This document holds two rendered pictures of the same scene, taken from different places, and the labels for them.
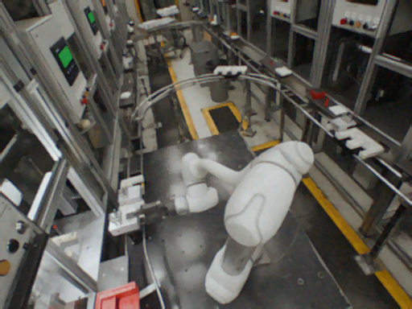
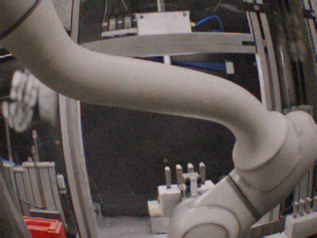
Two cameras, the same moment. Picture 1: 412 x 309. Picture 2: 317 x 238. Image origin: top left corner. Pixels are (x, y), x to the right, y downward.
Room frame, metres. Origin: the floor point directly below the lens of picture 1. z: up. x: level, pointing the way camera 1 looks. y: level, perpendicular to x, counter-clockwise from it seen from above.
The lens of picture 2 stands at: (0.80, -1.11, 1.26)
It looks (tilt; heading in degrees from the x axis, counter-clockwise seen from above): 3 degrees down; 95
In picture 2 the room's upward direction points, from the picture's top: 5 degrees counter-clockwise
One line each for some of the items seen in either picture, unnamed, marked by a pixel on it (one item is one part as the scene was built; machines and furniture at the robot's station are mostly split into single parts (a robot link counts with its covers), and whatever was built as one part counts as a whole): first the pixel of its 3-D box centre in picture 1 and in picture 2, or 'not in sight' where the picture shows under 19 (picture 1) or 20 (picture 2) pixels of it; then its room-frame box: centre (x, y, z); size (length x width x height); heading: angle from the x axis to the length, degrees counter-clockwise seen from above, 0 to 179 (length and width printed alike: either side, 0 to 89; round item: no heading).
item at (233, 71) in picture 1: (230, 72); not in sight; (2.71, -0.45, 0.84); 0.37 x 0.14 x 0.10; 65
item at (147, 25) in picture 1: (161, 40); not in sight; (6.35, 0.58, 0.48); 0.88 x 0.56 x 0.96; 115
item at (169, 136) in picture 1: (161, 74); not in sight; (5.39, 0.68, 0.01); 5.85 x 0.59 x 0.01; 7
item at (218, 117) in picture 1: (224, 120); not in sight; (3.03, -0.36, 0.01); 1.00 x 0.55 x 0.01; 7
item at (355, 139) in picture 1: (351, 140); not in sight; (1.18, -0.99, 0.84); 0.37 x 0.14 x 0.10; 7
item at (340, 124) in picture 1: (343, 121); not in sight; (1.29, -0.98, 0.92); 0.13 x 0.10 x 0.09; 97
